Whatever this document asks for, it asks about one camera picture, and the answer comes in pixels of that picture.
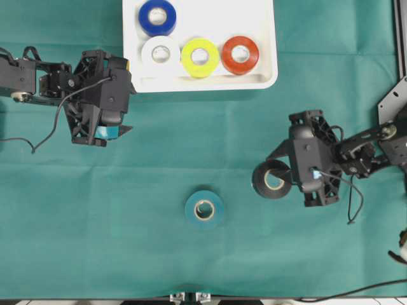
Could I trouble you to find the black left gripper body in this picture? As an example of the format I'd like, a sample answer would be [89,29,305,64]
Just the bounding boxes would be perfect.
[64,50,107,147]

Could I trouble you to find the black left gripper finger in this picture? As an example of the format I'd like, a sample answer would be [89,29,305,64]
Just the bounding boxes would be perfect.
[95,125,133,140]
[127,76,137,94]

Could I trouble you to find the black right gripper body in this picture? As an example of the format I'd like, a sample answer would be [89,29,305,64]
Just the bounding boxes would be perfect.
[289,111,342,207]

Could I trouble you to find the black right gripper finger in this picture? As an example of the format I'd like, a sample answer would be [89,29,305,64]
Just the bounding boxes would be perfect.
[277,168,294,185]
[266,139,293,160]

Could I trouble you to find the black tape roll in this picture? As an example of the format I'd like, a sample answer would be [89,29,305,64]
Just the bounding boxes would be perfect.
[252,159,292,200]

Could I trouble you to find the white tape roll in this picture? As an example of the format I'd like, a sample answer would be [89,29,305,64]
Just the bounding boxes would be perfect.
[141,36,181,76]

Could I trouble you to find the blue tape roll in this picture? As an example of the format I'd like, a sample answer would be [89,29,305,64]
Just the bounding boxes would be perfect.
[138,0,177,37]

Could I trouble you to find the yellow tape roll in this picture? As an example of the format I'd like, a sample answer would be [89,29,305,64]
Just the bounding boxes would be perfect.
[181,38,220,78]

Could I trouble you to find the red tape roll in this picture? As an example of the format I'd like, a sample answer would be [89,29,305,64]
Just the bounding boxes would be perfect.
[221,36,259,76]

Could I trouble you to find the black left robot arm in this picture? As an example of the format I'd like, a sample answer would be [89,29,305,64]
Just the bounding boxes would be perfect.
[1,46,136,147]

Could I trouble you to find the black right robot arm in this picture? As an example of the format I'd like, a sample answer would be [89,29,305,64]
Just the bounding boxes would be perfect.
[265,108,406,207]

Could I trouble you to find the white plastic case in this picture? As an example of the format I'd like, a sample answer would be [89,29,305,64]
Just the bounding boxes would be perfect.
[122,1,278,93]

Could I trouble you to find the teal tape roll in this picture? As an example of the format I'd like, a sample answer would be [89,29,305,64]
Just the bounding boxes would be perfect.
[184,190,224,230]

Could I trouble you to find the green table cloth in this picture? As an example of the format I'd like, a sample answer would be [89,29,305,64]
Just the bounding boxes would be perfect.
[1,1,406,299]

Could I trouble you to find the white black object at edge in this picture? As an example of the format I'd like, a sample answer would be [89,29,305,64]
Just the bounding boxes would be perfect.
[388,230,406,265]

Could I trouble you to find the silver table clamp brackets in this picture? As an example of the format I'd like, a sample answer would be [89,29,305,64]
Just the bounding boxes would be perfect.
[169,292,211,304]

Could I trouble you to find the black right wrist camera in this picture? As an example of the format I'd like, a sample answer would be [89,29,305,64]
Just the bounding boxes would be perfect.
[289,124,322,193]

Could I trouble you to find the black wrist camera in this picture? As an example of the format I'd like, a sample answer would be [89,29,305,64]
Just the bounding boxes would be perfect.
[84,55,132,126]
[289,124,322,193]

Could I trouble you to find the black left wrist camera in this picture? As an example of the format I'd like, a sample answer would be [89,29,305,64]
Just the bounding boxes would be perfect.
[84,55,132,126]

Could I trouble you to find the black left camera cable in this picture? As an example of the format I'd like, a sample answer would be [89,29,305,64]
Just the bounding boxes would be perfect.
[0,46,115,154]

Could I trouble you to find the black camera cable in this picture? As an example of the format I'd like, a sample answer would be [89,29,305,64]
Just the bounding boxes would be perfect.
[0,46,115,154]
[313,126,365,225]

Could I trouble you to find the black right camera cable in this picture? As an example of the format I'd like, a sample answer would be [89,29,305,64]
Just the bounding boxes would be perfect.
[313,126,365,225]

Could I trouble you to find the black table edge cable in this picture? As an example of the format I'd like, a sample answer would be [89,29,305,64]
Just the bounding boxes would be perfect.
[298,278,407,302]

